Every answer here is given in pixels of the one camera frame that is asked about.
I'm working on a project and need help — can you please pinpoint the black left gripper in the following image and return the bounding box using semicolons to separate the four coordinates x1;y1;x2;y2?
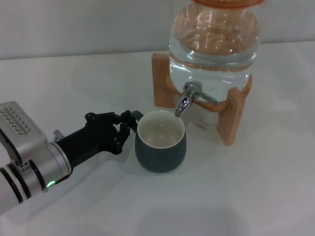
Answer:
54;110;131;173

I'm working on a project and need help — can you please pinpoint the dark grey ceramic mug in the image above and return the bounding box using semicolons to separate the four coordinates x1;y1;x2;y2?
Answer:
130;110;188;174

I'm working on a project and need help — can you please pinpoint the chrome faucet tap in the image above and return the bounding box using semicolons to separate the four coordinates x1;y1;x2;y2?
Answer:
174;81;219;117

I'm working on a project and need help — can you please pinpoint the wooden dispenser stand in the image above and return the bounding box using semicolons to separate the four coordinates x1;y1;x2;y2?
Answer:
151;53;253;147

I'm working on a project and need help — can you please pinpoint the glass water dispenser jar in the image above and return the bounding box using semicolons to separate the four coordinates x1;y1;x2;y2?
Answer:
168;1;261;103

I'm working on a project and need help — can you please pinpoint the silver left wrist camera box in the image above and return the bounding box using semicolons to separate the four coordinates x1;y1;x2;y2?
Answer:
0;100;49;166

